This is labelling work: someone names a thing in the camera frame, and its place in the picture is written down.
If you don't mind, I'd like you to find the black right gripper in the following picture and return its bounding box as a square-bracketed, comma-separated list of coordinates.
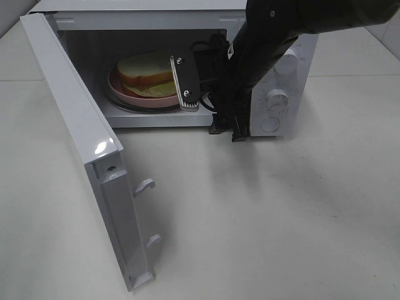
[191, 34, 251, 143]

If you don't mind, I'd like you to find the yellow-green lettuce leaf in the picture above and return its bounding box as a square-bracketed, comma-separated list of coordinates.
[136, 81, 176, 98]

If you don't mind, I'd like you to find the white bread slice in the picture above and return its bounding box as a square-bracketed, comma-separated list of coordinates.
[116, 51, 173, 86]

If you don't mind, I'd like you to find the pink round plate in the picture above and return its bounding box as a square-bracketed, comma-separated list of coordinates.
[107, 67, 179, 109]

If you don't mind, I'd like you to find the white microwave door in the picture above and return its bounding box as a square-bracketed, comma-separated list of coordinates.
[21, 13, 161, 291]

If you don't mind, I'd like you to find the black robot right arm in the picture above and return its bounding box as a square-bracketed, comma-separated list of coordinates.
[194, 0, 399, 142]

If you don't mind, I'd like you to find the white lower timer knob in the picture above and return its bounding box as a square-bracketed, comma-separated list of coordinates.
[266, 89, 289, 111]

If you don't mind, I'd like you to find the round door release button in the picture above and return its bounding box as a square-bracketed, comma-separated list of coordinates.
[260, 117, 280, 133]

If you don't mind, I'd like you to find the white upper power knob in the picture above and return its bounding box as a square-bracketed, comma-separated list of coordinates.
[274, 47, 299, 75]

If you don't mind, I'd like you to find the white microwave oven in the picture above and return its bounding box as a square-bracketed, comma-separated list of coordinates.
[26, 0, 319, 138]

